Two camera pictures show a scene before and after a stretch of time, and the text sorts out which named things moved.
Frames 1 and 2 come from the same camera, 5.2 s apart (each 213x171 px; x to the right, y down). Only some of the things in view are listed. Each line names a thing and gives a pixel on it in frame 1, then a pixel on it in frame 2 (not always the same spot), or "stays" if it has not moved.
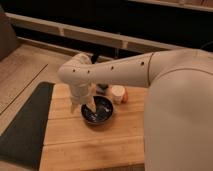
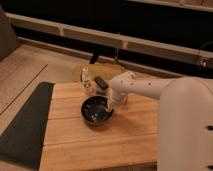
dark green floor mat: (23, 139) stays
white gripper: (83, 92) -> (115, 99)
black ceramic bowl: (103, 110) stays
